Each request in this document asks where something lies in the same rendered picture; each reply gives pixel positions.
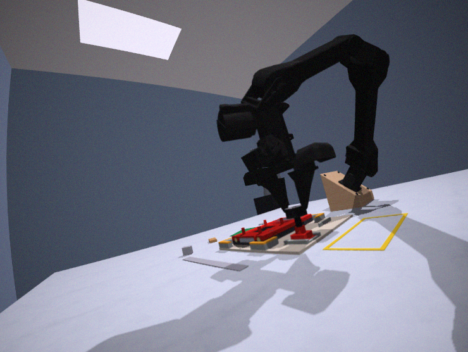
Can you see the yellow rectangular outline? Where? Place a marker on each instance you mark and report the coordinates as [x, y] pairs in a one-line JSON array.
[[383, 247]]

